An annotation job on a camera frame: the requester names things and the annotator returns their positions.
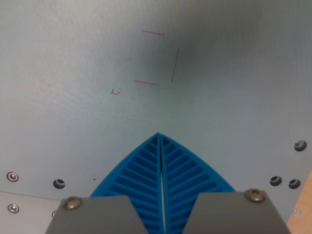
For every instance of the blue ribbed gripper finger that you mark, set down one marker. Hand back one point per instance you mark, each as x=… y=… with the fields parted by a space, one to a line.
x=136 y=170
x=185 y=170

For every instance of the silver metal mounting plate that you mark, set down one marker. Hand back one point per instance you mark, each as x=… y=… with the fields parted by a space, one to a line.
x=26 y=214

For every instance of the silver countersunk screw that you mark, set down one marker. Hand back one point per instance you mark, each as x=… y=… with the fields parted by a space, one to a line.
x=12 y=176
x=13 y=208
x=53 y=214

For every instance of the light wooden board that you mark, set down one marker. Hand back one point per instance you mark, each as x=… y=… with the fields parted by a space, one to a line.
x=302 y=209

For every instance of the small silver screw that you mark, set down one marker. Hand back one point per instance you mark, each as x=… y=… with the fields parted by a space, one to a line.
x=297 y=212

